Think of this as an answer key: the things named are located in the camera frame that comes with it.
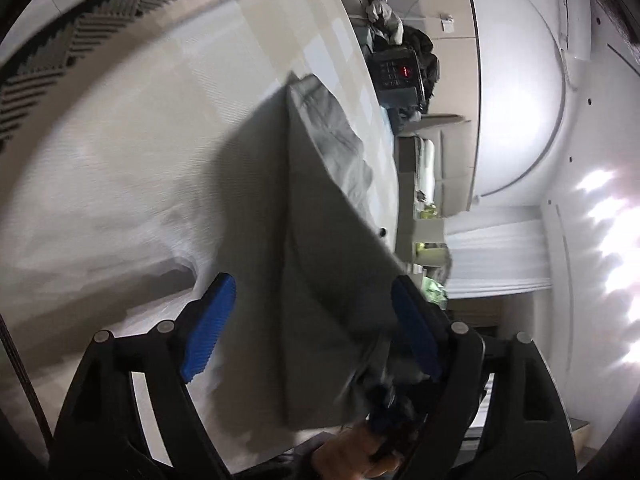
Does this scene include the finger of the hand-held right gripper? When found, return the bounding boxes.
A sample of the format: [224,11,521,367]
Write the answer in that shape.
[367,385,407,436]

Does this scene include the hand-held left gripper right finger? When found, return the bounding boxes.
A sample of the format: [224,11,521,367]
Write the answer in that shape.
[391,274,578,480]

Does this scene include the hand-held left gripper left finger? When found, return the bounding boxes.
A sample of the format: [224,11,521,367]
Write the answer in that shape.
[47,272,237,480]

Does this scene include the grey t-shirt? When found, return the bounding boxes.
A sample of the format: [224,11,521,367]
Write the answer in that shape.
[280,72,453,433]

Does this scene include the light grey clothes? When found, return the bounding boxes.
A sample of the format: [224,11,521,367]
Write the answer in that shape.
[365,0,405,43]

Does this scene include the person's right hand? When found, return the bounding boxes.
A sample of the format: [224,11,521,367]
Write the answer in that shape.
[312,427,401,480]

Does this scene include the green plastic bag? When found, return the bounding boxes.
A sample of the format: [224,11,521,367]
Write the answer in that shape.
[422,275,448,306]

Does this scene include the white curtain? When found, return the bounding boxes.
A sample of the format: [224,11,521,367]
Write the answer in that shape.
[442,205,556,301]

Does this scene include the beige bed headboard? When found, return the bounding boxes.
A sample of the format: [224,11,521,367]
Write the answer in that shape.
[415,115,476,218]

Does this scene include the black electric pressure cooker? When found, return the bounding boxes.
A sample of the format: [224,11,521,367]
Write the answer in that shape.
[365,44,431,108]

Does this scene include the black jacket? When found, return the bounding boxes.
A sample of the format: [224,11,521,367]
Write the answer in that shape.
[400,25,441,116]

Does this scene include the black white zigzag mat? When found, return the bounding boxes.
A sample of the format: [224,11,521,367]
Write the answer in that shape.
[0,0,321,161]

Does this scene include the white air conditioner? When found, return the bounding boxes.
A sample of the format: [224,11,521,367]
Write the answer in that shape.
[555,0,593,61]

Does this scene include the black cable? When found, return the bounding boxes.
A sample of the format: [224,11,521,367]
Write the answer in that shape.
[0,310,53,461]

